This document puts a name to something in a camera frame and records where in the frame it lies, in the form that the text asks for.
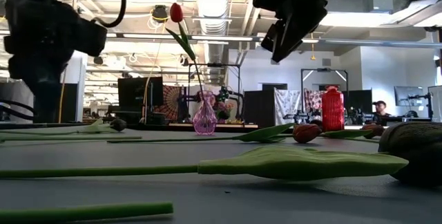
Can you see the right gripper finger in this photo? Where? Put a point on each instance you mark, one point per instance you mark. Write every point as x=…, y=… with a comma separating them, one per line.
x=274, y=35
x=297, y=34

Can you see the red fabric tulip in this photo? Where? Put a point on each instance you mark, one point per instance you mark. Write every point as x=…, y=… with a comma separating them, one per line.
x=305, y=133
x=176, y=12
x=86, y=213
x=373, y=130

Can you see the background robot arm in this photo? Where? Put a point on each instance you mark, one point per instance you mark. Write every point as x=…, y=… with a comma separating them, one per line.
x=222, y=94

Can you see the red ribbed glass vase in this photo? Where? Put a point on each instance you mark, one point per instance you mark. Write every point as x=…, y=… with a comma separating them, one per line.
x=333, y=110

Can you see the pink glass vase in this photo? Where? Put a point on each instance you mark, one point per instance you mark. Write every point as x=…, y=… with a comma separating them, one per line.
x=204, y=120

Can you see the black stand pole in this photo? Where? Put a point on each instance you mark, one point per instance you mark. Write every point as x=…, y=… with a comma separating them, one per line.
x=48, y=99

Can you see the pink patterned cloth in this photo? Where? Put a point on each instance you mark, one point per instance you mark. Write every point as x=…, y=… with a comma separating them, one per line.
x=312, y=99

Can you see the grey partition panel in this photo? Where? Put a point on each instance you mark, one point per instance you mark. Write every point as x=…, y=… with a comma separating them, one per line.
x=17, y=103

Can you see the white patterned cloth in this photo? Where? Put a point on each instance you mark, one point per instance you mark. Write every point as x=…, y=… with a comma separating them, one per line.
x=286, y=104

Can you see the black partition panel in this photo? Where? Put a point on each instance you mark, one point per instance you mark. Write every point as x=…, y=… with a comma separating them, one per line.
x=259, y=110

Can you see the background flower bunch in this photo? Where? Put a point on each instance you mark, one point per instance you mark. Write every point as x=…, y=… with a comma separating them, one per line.
x=226, y=108

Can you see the person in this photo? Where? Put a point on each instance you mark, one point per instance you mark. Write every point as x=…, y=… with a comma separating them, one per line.
x=381, y=108

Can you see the mandala pattern tapestry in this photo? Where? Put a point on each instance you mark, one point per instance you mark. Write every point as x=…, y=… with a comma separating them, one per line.
x=171, y=101

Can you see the grey computer monitor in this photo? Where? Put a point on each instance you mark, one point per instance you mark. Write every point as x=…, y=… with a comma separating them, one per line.
x=409, y=96

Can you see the blue grey table mat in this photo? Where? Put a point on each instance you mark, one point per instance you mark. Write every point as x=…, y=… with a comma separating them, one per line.
x=138, y=189

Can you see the black metal rig frame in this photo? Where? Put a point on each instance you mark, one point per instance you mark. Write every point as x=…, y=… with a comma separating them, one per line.
x=214, y=65
x=324, y=69

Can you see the silver ventilation duct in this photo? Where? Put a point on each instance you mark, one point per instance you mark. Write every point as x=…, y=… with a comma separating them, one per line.
x=212, y=9

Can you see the black aluminium table frame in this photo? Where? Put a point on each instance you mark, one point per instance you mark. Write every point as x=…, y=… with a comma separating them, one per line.
x=148, y=127

